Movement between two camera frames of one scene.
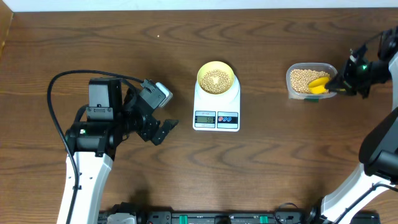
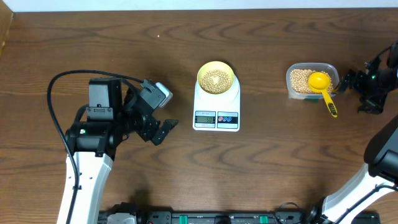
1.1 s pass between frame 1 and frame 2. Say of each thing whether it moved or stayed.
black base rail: stayed
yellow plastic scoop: moved
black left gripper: stayed
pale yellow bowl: stayed
